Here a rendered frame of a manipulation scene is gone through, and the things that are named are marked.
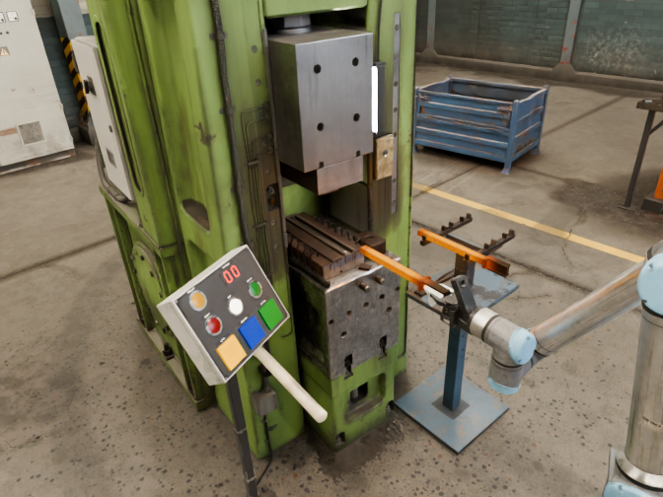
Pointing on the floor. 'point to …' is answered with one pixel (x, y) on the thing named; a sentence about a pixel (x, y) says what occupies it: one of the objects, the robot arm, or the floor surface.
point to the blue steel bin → (480, 118)
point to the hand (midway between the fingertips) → (429, 284)
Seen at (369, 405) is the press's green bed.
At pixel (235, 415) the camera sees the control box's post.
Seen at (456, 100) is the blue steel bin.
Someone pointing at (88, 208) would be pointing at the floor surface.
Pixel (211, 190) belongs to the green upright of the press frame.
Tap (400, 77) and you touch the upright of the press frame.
